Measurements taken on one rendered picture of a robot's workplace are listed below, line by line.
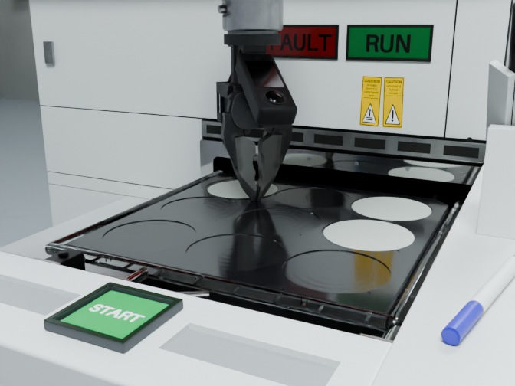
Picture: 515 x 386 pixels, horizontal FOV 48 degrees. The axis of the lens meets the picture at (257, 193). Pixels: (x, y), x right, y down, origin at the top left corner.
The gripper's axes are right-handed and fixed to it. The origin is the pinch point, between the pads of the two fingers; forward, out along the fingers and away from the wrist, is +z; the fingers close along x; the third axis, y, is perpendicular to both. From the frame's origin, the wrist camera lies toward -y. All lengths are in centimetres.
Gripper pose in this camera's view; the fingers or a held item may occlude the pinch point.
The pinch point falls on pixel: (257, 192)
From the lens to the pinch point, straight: 75.3
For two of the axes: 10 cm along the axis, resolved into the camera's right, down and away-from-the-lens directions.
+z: 0.0, 9.6, 2.8
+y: -3.1, -2.7, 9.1
